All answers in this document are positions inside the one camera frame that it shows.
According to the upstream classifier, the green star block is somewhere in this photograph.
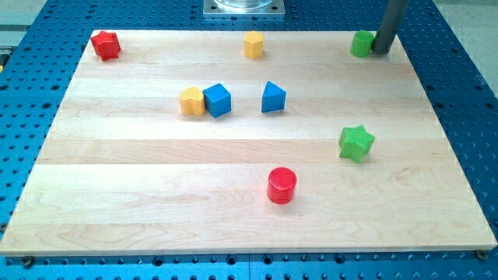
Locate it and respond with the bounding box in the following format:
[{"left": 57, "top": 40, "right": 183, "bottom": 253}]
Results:
[{"left": 338, "top": 124, "right": 376, "bottom": 163}]

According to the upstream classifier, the yellow hexagon block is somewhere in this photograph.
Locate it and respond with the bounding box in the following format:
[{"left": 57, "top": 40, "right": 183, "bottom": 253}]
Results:
[{"left": 244, "top": 30, "right": 264, "bottom": 59}]

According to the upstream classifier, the blue cube block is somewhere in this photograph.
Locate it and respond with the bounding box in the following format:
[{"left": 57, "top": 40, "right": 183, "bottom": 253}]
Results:
[{"left": 202, "top": 83, "right": 231, "bottom": 118}]

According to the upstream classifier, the red star block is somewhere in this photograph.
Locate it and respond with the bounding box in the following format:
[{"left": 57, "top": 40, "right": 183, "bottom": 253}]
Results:
[{"left": 90, "top": 30, "right": 121, "bottom": 61}]

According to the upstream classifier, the blue triangle block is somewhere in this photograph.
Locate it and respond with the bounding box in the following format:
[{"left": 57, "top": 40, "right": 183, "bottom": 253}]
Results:
[{"left": 261, "top": 81, "right": 286, "bottom": 113}]

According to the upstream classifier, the light wooden board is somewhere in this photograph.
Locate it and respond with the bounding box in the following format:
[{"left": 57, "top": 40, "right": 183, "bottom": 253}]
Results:
[{"left": 1, "top": 30, "right": 496, "bottom": 256}]

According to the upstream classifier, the red cylinder block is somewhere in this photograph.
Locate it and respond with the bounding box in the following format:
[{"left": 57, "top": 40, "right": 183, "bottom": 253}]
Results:
[{"left": 266, "top": 166, "right": 297, "bottom": 205}]

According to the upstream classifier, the blue perforated metal table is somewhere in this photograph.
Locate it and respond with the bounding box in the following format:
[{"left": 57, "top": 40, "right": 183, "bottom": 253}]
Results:
[{"left": 1, "top": 1, "right": 497, "bottom": 279}]

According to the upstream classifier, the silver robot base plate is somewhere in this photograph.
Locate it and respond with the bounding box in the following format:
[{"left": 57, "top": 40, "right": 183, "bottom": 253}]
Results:
[{"left": 202, "top": 0, "right": 286, "bottom": 18}]

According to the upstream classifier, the green cylinder block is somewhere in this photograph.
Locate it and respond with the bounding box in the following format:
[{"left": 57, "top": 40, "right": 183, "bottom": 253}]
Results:
[{"left": 349, "top": 30, "right": 374, "bottom": 58}]

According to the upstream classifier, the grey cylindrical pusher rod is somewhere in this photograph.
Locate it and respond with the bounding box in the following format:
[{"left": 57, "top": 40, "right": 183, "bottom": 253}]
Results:
[{"left": 371, "top": 0, "right": 410, "bottom": 55}]

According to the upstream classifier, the yellow heart block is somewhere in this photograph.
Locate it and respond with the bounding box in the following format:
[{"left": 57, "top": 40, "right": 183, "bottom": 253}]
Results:
[{"left": 179, "top": 87, "right": 205, "bottom": 116}]

